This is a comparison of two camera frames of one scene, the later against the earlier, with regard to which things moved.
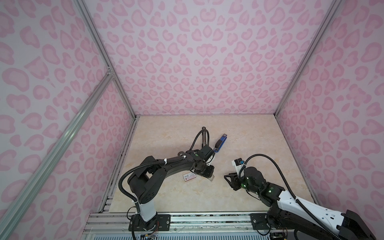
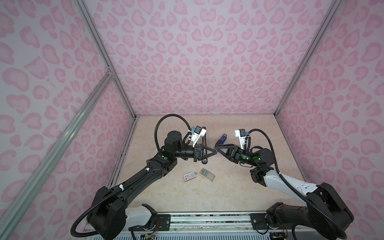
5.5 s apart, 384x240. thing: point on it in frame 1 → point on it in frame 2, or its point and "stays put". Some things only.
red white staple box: x=189 y=176 stays put
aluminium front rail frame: x=182 y=224 stays put
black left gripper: x=210 y=172 → x=198 y=152
